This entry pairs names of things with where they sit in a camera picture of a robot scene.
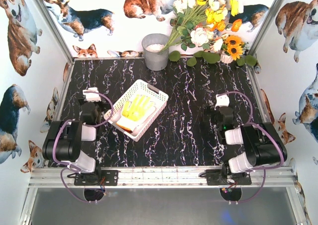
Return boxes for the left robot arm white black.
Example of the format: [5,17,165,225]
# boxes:
[42,87,114,174]

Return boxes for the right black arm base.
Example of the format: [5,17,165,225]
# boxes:
[205,169,252,186]

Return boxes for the cream glove red cuff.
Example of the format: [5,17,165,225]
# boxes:
[120,126,133,133]

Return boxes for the small sunflower pot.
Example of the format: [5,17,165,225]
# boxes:
[220,35,249,66]

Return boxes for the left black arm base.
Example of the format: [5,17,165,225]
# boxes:
[74,170,119,186]

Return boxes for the yellow dotted work glove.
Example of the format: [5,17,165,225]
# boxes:
[116,94,156,130]

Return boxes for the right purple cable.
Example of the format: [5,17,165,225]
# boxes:
[222,90,285,203]

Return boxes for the grey metal bucket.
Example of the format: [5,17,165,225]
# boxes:
[142,33,169,71]

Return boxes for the purple cable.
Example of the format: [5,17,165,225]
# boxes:
[222,90,285,203]
[52,90,114,203]

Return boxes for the artificial flower bouquet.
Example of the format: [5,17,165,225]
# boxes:
[162,0,244,52]

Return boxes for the white perforated storage basket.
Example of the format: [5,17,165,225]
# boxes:
[104,79,169,142]

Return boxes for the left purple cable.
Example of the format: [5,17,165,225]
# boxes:
[52,90,114,203]

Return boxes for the aluminium front rail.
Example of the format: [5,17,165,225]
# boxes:
[28,166,297,188]

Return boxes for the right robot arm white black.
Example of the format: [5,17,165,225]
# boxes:
[205,91,287,173]

